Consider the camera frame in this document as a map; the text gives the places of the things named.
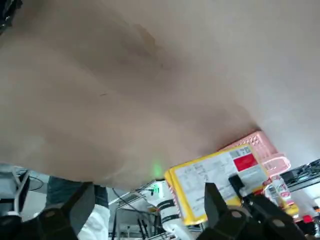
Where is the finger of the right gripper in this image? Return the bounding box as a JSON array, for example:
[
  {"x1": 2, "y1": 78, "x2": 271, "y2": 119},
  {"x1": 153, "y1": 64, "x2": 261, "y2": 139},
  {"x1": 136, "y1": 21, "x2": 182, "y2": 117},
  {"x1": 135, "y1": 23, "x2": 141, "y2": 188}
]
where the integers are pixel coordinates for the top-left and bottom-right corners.
[{"x1": 228, "y1": 174, "x2": 254, "y2": 201}]

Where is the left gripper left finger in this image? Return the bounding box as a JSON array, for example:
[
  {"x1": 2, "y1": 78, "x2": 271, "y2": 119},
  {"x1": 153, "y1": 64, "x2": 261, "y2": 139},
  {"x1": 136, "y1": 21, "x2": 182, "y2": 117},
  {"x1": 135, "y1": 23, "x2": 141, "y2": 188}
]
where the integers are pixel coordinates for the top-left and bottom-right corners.
[{"x1": 0, "y1": 181, "x2": 96, "y2": 240}]

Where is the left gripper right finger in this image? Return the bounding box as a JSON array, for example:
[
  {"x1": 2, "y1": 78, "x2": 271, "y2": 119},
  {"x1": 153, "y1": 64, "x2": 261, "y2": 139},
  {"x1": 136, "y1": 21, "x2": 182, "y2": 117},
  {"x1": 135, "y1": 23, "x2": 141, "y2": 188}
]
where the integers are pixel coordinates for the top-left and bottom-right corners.
[{"x1": 199, "y1": 182, "x2": 308, "y2": 240}]

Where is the long yellow snack packet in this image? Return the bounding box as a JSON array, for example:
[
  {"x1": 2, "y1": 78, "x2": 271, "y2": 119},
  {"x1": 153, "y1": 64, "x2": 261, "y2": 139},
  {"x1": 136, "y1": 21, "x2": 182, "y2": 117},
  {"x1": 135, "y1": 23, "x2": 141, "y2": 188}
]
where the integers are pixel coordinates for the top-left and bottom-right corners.
[{"x1": 164, "y1": 143, "x2": 270, "y2": 225}]

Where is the pink plastic basket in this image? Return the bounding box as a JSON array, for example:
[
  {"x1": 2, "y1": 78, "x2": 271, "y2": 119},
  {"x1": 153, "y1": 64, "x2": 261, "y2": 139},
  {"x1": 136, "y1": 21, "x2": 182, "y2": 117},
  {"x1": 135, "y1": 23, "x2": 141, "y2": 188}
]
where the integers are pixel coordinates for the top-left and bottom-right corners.
[{"x1": 216, "y1": 129, "x2": 292, "y2": 177}]

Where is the black plastic bag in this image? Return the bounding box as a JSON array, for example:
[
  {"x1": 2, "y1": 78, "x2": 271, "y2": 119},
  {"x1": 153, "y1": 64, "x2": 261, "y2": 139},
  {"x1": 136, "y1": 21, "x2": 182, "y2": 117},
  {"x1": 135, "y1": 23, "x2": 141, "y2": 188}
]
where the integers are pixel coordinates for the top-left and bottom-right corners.
[{"x1": 0, "y1": 0, "x2": 24, "y2": 35}]

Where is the person's leg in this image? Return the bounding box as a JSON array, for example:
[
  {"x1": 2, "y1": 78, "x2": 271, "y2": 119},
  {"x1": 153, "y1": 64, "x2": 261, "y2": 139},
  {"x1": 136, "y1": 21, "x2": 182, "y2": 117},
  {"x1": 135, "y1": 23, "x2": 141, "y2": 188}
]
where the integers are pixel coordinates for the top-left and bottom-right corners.
[{"x1": 46, "y1": 176, "x2": 110, "y2": 210}]

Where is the person's white shoe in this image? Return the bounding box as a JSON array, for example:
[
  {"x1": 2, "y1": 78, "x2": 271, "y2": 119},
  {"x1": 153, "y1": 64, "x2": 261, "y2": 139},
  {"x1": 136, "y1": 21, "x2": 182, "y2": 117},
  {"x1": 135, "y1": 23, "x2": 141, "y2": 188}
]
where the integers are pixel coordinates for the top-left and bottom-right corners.
[{"x1": 76, "y1": 203, "x2": 111, "y2": 240}]

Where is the white bottle with pink label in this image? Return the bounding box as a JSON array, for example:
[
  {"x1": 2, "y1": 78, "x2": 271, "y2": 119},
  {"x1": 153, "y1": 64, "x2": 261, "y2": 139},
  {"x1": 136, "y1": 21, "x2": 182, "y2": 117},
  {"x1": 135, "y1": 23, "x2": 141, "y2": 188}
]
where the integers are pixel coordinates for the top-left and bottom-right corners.
[{"x1": 262, "y1": 174, "x2": 300, "y2": 218}]

